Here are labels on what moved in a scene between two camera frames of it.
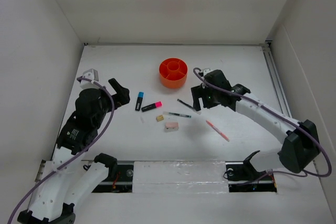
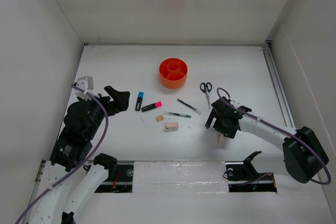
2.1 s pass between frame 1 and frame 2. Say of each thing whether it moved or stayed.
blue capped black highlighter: stayed
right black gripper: moved
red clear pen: moved
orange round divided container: stayed
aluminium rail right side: stayed
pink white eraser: stayed
